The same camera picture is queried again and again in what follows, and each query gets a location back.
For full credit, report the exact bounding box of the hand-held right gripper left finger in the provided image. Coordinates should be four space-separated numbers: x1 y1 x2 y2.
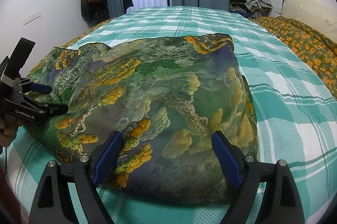
29 130 124 224

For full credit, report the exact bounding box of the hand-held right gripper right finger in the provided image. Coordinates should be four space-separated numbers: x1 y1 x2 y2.
212 130 306 224

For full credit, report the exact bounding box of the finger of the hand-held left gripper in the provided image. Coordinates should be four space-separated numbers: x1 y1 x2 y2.
39 104 69 122
16 78 52 94

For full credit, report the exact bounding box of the green landscape print padded jacket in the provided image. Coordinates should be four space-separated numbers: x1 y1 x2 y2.
25 33 258 205

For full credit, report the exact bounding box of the pile of folded clothes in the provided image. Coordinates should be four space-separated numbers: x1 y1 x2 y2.
229 0 273 19

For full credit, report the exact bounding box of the person's left hand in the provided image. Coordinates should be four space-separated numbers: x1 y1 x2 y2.
0 119 19 148

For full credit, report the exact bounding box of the teal plaid bed sheet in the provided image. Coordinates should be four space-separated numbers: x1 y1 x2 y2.
5 5 337 224

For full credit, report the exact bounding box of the dark hanging garment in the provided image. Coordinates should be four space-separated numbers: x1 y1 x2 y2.
122 0 134 14

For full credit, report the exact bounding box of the orange floral green quilt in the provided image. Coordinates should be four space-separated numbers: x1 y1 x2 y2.
60 16 337 98

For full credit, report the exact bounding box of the cream padded headboard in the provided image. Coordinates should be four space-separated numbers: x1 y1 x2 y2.
282 0 337 43

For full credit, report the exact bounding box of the black cable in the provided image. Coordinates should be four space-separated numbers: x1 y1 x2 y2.
0 146 9 180

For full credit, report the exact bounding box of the white wall switch panel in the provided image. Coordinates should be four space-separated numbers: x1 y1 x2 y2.
22 11 42 25

